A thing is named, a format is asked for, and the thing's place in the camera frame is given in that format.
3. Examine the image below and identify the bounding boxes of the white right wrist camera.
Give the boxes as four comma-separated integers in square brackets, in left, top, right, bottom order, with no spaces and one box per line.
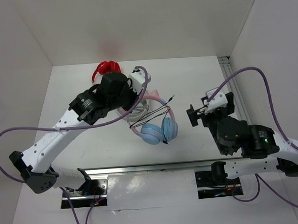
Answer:
[201,88,228,115]

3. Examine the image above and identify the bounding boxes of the red headphones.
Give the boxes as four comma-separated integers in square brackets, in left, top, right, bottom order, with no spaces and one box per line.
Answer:
[91,60,121,83]

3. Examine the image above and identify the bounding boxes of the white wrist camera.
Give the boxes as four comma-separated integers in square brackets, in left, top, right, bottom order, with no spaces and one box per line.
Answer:
[201,88,228,115]
[128,67,145,94]

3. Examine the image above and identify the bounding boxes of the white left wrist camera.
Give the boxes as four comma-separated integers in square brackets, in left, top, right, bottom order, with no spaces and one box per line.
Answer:
[128,67,145,94]

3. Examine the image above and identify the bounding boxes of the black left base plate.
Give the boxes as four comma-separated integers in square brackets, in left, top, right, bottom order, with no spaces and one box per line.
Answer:
[61,169,108,209]

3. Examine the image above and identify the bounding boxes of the aluminium rail at front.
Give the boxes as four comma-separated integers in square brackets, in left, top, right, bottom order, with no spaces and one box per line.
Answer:
[77,161,213,179]

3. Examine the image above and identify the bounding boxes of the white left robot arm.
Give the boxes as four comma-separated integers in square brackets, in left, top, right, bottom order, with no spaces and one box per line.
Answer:
[9,72,139,195]

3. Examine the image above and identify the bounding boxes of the white headphones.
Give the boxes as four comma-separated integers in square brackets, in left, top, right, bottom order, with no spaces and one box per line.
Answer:
[123,99,150,123]

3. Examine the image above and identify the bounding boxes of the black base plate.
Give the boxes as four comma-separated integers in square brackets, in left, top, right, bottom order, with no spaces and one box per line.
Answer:
[61,169,108,209]
[195,171,243,199]

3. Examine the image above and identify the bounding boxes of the aluminium rail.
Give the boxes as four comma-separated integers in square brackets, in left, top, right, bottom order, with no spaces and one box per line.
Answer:
[77,161,213,179]
[217,56,251,124]

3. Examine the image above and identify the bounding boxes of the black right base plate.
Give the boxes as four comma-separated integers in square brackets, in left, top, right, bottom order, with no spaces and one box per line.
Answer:
[195,171,243,199]

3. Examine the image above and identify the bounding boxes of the aluminium rail at right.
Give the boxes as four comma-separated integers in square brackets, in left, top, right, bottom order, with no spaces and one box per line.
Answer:
[217,56,251,124]

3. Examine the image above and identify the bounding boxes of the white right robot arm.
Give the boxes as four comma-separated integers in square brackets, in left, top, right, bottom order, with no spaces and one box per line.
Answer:
[187,92,298,185]

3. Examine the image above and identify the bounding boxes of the blue and pink headphones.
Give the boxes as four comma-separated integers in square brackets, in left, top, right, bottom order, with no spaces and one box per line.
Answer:
[127,90,178,145]

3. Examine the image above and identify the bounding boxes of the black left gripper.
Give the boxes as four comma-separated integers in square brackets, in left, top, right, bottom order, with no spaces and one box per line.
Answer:
[106,78,143,114]

